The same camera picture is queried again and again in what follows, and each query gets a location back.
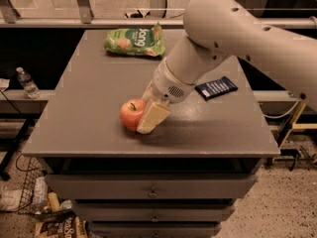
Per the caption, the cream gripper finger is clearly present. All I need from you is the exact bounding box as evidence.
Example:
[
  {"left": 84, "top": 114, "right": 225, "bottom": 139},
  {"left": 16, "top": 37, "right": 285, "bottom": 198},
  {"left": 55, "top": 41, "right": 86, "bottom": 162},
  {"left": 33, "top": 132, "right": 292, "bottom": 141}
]
[
  {"left": 137, "top": 101, "right": 170, "bottom": 134},
  {"left": 142, "top": 82, "right": 154, "bottom": 102}
]

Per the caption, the brown snack bag on floor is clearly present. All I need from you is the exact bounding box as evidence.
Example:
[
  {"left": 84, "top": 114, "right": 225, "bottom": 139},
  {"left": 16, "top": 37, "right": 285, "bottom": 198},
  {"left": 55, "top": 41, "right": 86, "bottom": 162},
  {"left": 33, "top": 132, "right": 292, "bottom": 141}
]
[{"left": 34, "top": 216, "right": 88, "bottom": 238}]

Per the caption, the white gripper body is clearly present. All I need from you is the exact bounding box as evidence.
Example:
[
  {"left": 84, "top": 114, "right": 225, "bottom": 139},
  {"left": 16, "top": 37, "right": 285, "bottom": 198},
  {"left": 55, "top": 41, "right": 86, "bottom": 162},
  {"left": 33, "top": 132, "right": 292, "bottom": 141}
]
[{"left": 152, "top": 59, "right": 194, "bottom": 103}]

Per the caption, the grey drawer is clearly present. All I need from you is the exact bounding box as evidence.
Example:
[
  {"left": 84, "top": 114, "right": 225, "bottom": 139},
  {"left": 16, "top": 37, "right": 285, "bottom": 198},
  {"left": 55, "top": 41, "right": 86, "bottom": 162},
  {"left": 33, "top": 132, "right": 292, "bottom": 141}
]
[
  {"left": 46, "top": 174, "right": 257, "bottom": 200},
  {"left": 89, "top": 222, "right": 221, "bottom": 238},
  {"left": 72, "top": 201, "right": 235, "bottom": 222}
]

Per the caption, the middle grey drawer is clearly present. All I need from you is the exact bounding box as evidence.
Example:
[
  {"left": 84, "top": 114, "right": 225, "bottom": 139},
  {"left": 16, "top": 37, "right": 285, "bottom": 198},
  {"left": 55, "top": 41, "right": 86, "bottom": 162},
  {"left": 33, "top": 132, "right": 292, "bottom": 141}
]
[{"left": 72, "top": 201, "right": 235, "bottom": 222}]

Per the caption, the green rice chip bag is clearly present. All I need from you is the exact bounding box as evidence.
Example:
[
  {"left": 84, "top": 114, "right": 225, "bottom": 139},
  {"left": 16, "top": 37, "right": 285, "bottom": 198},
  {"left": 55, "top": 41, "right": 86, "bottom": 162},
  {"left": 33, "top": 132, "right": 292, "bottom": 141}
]
[{"left": 104, "top": 23, "right": 165, "bottom": 58}]

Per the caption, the grey drawer cabinet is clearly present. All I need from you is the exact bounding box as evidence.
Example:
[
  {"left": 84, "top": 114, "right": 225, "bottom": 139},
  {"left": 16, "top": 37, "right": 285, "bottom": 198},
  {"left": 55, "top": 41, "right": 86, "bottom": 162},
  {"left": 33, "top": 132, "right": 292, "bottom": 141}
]
[{"left": 21, "top": 28, "right": 281, "bottom": 238}]

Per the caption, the dark blue snack bar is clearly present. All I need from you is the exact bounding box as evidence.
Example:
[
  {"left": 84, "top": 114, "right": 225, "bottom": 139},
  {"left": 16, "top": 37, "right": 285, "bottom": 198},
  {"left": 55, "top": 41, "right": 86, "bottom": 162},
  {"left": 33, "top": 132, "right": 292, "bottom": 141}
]
[{"left": 195, "top": 76, "right": 238, "bottom": 101}]

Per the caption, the metal railing frame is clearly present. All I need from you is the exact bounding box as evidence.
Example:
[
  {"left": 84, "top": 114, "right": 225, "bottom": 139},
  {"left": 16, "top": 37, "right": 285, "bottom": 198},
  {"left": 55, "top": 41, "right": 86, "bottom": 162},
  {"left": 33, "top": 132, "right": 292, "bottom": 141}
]
[{"left": 0, "top": 0, "right": 316, "bottom": 30}]

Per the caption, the red apple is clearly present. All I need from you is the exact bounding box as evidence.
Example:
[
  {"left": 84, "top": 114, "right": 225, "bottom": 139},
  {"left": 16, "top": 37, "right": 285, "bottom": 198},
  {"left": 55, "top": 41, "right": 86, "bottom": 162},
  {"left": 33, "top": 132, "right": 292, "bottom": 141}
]
[{"left": 120, "top": 99, "right": 147, "bottom": 131}]

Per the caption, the bottom grey drawer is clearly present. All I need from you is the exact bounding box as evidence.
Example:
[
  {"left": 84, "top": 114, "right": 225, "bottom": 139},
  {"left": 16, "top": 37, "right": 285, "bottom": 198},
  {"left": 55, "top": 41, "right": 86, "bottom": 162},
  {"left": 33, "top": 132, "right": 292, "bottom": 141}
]
[{"left": 89, "top": 222, "right": 221, "bottom": 238}]

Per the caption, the plastic bottle in basket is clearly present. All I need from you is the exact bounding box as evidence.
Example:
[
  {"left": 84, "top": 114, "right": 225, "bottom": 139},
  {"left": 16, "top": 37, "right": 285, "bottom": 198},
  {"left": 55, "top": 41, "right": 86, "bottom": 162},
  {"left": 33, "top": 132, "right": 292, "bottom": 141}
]
[{"left": 32, "top": 177, "right": 48, "bottom": 214}]

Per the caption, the clear plastic water bottle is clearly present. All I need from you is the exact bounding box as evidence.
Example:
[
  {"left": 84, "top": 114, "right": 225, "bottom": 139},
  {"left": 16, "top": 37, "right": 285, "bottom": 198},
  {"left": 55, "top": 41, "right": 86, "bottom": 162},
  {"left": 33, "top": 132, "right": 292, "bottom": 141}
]
[{"left": 16, "top": 67, "right": 41, "bottom": 99}]

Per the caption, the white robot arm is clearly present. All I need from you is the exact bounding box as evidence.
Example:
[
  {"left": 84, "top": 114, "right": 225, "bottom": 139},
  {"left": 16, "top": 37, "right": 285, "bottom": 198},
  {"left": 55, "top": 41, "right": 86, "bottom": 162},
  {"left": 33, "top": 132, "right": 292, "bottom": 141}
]
[{"left": 137, "top": 0, "right": 317, "bottom": 134}]

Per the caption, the black wire basket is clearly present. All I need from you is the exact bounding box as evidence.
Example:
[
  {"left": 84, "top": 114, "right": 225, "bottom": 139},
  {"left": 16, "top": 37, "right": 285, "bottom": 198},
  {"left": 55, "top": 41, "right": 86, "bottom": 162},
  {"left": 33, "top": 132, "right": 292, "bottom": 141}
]
[{"left": 18, "top": 158, "right": 61, "bottom": 221}]

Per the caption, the top grey drawer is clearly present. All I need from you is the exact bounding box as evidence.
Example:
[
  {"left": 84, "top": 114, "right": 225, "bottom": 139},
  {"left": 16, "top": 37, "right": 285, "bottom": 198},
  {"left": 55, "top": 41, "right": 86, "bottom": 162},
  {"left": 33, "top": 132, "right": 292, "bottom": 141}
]
[{"left": 46, "top": 174, "right": 257, "bottom": 200}]

